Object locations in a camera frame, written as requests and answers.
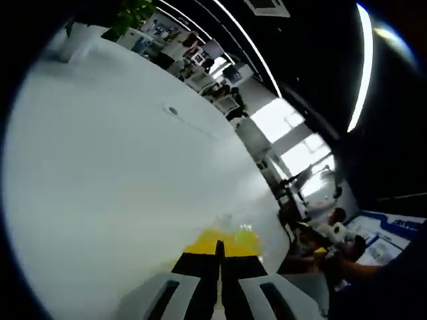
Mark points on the rectangular yellow silicone block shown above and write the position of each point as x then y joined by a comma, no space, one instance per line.
247,235

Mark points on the hanging display screen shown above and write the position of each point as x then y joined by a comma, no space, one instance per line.
213,49
233,74

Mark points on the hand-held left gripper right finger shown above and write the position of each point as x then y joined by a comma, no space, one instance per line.
260,293

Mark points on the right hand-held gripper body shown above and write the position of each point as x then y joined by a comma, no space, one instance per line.
340,233

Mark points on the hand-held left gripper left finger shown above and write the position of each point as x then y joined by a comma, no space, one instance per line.
180,293

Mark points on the white plant pot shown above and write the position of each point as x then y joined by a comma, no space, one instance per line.
80,40

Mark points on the green leafy plant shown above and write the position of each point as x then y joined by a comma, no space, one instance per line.
130,16

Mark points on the white chair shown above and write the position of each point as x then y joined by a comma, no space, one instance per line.
227,104
200,81

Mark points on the blue white wall poster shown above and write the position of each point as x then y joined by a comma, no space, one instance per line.
383,240

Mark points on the grey mesh panel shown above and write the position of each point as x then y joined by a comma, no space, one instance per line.
253,133

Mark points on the ceiling air conditioner vent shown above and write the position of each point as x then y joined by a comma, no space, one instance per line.
267,6

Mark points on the ceiling light strip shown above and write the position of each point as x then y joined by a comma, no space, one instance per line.
253,50
367,60

